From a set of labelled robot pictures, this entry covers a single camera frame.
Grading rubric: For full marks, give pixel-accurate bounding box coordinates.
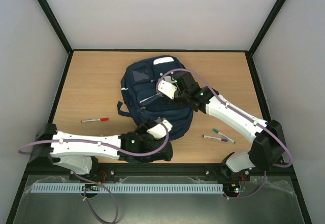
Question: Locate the green marker pen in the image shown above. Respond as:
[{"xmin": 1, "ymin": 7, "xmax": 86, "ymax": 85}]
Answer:
[{"xmin": 213, "ymin": 129, "xmax": 236, "ymax": 144}]

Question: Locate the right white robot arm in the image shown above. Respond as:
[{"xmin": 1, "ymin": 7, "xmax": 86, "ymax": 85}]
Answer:
[{"xmin": 167, "ymin": 69, "xmax": 290, "ymax": 179}]

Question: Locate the navy blue student backpack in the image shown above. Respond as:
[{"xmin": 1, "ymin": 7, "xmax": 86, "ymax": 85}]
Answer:
[{"xmin": 117, "ymin": 55, "xmax": 193, "ymax": 141}]

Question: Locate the red pen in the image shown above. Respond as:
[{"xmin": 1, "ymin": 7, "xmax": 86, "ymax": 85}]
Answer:
[{"xmin": 80, "ymin": 117, "xmax": 109, "ymax": 123}]

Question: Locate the light blue slotted cable duct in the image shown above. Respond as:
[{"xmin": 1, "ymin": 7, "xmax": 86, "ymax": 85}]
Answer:
[{"xmin": 30, "ymin": 183, "xmax": 224, "ymax": 194}]

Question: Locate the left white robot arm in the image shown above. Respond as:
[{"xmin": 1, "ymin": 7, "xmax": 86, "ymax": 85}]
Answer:
[{"xmin": 28, "ymin": 119, "xmax": 173, "ymax": 175}]

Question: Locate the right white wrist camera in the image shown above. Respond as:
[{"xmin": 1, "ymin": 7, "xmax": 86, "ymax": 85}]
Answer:
[{"xmin": 157, "ymin": 80, "xmax": 178, "ymax": 100}]

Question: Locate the purple marker pen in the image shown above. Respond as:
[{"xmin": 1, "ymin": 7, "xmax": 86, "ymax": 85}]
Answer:
[{"xmin": 202, "ymin": 135, "xmax": 228, "ymax": 142}]

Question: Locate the black aluminium frame rail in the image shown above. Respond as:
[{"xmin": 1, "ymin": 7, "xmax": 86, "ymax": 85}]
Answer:
[{"xmin": 25, "ymin": 163, "xmax": 295, "ymax": 180}]

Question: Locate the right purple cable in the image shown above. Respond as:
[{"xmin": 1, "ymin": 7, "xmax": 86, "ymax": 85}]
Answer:
[{"xmin": 155, "ymin": 68, "xmax": 293, "ymax": 200}]

